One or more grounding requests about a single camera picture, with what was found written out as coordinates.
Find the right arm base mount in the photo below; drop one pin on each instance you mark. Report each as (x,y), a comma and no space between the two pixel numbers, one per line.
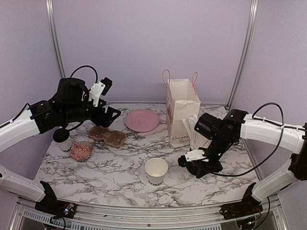
(239,209)

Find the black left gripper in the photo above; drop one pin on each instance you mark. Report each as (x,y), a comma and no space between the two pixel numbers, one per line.
(107,120)

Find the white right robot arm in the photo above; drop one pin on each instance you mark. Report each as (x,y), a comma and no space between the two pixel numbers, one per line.
(239,124)

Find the aluminium frame post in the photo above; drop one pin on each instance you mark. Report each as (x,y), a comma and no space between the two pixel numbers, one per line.
(54,37)
(245,51)

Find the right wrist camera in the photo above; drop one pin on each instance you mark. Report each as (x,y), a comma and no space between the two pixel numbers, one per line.
(193,155)

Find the right aluminium frame post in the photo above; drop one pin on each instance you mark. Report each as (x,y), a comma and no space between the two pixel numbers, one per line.
(245,51)

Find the aluminium front rail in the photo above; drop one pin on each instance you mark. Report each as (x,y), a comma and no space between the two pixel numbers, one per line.
(100,217)

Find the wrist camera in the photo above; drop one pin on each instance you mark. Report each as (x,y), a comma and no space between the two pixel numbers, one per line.
(193,155)
(98,89)

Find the red patterned small bowl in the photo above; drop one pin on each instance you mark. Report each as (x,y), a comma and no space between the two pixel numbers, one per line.
(81,151)

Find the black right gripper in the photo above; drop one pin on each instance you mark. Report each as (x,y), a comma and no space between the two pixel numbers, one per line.
(201,166)

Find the pink round plate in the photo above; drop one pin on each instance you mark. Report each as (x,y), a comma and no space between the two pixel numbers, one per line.
(142,120)

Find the left aluminium frame post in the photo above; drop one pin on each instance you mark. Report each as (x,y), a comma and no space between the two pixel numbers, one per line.
(54,37)

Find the white paper coffee cup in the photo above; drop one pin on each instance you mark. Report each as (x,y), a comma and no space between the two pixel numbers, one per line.
(66,145)

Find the brown cardboard cup carrier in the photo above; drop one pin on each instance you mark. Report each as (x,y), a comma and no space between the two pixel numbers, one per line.
(111,138)

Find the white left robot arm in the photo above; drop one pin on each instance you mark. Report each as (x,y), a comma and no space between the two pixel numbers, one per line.
(72,103)

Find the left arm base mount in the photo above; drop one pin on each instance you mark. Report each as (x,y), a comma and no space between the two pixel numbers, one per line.
(51,205)

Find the bundle of white wrapped straws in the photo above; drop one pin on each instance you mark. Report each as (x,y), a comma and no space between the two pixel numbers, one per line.
(196,139)

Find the white paper takeout bag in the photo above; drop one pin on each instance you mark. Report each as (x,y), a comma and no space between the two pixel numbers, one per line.
(182,102)

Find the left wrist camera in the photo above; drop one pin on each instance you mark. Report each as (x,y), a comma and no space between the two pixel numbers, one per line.
(98,89)

